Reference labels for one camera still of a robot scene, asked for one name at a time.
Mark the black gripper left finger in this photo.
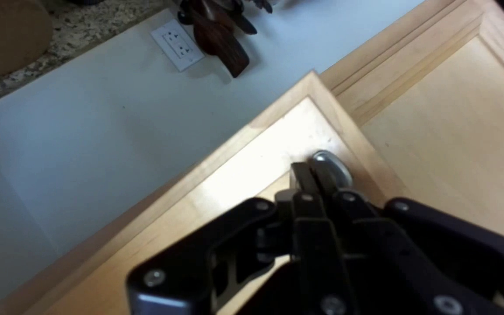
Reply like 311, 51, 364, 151
126, 163, 346, 315

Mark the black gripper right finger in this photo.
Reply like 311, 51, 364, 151
310, 161, 504, 315

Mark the light wood cabinet door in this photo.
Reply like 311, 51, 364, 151
318, 0, 504, 247
0, 70, 408, 315

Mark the silver cabinet door handle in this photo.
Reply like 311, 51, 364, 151
308, 149, 355, 191

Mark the dark wooden spatula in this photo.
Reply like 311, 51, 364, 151
189, 0, 252, 79

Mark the dark wooden spoon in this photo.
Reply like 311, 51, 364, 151
227, 0, 259, 35

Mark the round wooden board stack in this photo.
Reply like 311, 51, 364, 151
0, 0, 54, 79

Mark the white wall outlet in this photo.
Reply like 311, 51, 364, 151
150, 20, 206, 74

